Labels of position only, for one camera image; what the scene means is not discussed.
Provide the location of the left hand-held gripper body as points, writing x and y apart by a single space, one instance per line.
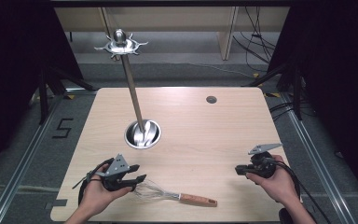
117 166

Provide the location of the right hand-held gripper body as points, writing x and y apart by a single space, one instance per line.
263 165

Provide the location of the metal utensil stand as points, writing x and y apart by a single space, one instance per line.
132 90

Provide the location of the person's right hand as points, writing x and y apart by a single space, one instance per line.
279 185

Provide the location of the person's left hand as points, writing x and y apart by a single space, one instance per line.
96 196

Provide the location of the black metal stand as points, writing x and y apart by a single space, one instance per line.
43 96
296 93

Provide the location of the light wooden bench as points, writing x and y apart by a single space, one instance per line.
167 18

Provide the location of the aluminium floor rail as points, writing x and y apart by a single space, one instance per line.
317 165
21 168

